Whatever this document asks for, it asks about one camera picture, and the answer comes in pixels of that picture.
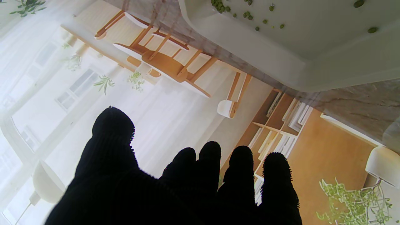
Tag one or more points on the cream baking tray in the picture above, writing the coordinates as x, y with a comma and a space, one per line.
312, 40

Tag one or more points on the green bean heap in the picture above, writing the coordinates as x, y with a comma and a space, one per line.
218, 5

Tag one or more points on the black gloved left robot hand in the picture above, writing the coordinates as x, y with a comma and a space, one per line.
140, 200

